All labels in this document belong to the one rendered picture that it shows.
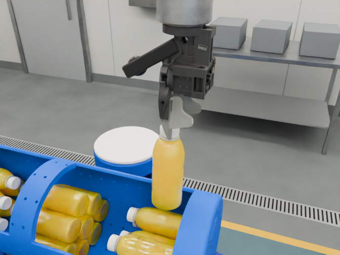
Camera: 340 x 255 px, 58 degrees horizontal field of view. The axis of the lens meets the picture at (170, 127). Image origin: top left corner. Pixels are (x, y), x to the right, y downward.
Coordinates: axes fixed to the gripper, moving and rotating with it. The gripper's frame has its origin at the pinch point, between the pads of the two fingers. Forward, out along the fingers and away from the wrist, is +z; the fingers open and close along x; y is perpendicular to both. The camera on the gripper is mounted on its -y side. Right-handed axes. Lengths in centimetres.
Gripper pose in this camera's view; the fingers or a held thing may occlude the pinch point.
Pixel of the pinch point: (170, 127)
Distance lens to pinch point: 61.2
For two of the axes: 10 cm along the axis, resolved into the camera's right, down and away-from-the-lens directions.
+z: -0.2, 8.7, 4.9
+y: 9.4, 1.8, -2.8
